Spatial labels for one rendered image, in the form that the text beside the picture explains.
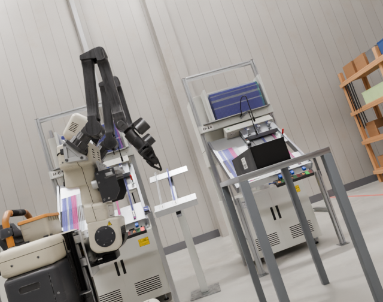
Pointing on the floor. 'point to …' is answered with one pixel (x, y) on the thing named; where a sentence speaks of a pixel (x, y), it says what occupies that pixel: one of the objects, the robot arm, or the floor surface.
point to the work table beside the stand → (371, 277)
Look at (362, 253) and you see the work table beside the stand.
